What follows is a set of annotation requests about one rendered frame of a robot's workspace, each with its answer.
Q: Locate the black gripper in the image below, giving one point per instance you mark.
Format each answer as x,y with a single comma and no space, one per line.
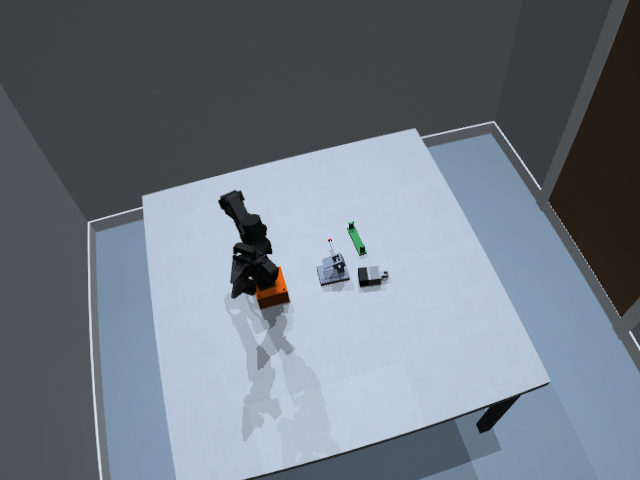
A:
243,266

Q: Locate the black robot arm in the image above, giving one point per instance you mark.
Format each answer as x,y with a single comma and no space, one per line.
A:
253,233

